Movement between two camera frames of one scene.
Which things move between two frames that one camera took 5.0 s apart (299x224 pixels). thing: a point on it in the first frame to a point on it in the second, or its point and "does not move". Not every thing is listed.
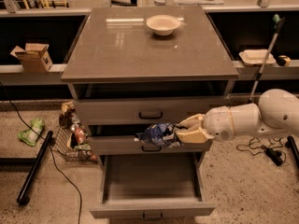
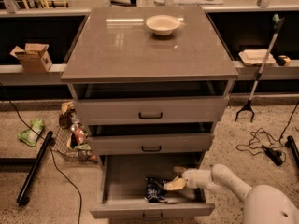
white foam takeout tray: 256,57 does not move
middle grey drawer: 120,146 does not move
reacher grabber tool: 278,22 does not move
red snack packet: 79,134 does not move
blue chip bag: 161,134 to 154,190
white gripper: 217,122 to 191,177
